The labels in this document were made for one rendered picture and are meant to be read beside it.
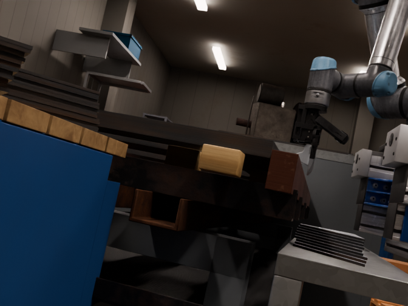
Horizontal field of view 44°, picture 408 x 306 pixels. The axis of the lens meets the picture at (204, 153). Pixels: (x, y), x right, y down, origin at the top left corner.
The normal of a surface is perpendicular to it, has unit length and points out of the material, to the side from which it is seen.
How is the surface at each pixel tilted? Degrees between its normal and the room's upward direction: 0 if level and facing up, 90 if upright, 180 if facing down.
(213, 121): 90
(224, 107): 90
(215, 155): 90
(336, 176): 90
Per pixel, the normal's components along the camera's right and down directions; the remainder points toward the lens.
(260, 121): 0.08, -0.04
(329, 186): -0.22, -0.12
